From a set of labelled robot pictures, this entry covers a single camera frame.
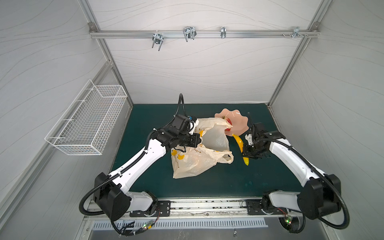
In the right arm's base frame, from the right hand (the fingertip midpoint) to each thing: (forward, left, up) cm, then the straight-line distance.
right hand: (246, 151), depth 82 cm
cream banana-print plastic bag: (-8, +32, +1) cm, 33 cm away
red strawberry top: (+28, +5, -9) cm, 30 cm away
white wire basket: (-1, +79, +22) cm, 82 cm away
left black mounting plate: (-29, +43, -9) cm, 53 cm away
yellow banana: (+3, +3, +2) cm, 4 cm away
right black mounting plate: (-26, -2, -10) cm, 28 cm away
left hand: (0, +25, +12) cm, 27 cm away
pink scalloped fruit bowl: (+28, -2, -9) cm, 29 cm away
